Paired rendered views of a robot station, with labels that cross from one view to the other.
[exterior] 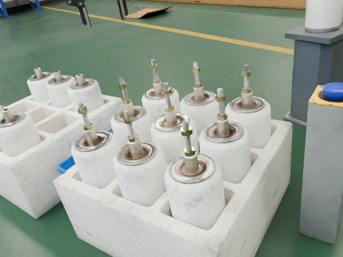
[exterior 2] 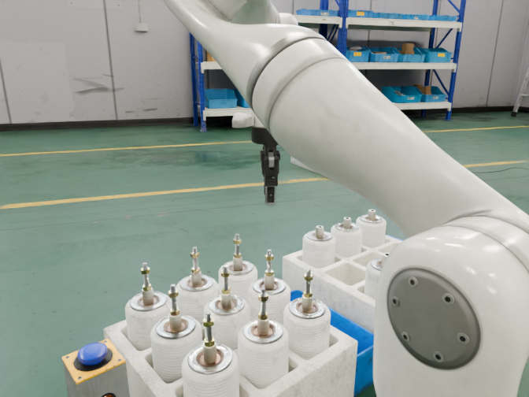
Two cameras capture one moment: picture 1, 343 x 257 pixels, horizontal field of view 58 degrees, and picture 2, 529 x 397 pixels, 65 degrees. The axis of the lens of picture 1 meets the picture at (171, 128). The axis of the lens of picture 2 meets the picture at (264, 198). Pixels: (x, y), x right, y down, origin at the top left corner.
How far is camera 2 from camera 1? 108 cm
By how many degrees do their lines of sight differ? 90
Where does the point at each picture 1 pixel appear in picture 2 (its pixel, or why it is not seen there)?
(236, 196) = (132, 350)
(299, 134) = not seen: outside the picture
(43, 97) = not seen: hidden behind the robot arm
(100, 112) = (357, 298)
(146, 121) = (252, 296)
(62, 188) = not seen: hidden behind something
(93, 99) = (369, 283)
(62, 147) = (314, 285)
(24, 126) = (309, 245)
